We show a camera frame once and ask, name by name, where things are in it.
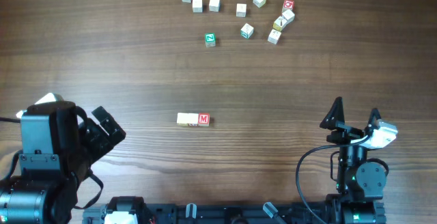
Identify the white block bird-like picture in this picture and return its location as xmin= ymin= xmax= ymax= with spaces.
xmin=236 ymin=3 xmax=246 ymax=18

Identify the white block turtle picture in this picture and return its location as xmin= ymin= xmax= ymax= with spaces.
xmin=192 ymin=0 xmax=203 ymax=13

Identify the red U side block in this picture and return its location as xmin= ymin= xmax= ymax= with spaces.
xmin=186 ymin=113 xmax=199 ymax=126

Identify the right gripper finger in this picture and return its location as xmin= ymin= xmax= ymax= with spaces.
xmin=320 ymin=96 xmax=345 ymax=130
xmin=365 ymin=108 xmax=381 ymax=135

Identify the white block teal side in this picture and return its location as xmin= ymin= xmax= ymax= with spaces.
xmin=240 ymin=23 xmax=254 ymax=39

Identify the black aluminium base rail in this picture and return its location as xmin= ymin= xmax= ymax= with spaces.
xmin=81 ymin=195 xmax=386 ymax=224

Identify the white block number 2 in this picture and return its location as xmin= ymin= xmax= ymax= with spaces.
xmin=268 ymin=29 xmax=281 ymax=44

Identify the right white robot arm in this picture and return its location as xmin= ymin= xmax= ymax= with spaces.
xmin=320 ymin=97 xmax=397 ymax=224

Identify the green Z letter block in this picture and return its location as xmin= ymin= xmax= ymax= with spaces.
xmin=204 ymin=33 xmax=216 ymax=47

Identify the red Q letter block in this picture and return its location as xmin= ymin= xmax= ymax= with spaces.
xmin=282 ymin=0 xmax=295 ymax=12

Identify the white block red Y side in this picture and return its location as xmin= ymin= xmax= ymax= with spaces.
xmin=209 ymin=0 xmax=221 ymax=12

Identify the red M letter block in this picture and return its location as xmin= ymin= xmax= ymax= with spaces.
xmin=198 ymin=113 xmax=210 ymax=126

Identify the white block beside yellow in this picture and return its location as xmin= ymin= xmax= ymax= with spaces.
xmin=282 ymin=10 xmax=295 ymax=24

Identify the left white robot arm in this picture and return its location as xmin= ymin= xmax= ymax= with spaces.
xmin=1 ymin=101 xmax=126 ymax=223

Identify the yellow-edged white block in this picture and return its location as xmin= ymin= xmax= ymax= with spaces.
xmin=177 ymin=113 xmax=188 ymax=126

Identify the yellow bordered picture block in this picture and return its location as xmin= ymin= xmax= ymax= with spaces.
xmin=272 ymin=16 xmax=287 ymax=31

